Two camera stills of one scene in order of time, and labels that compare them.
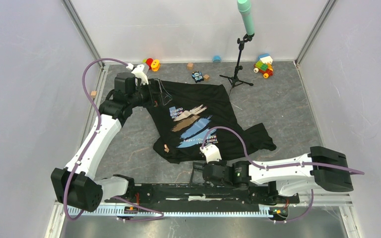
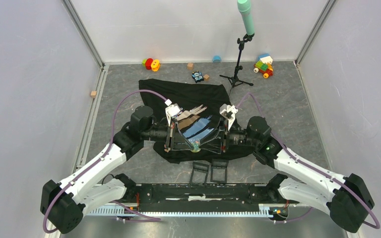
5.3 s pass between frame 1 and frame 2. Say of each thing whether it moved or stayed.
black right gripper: moved
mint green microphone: stayed
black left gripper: moved
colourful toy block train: stayed
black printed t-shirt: stayed
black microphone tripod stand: stayed
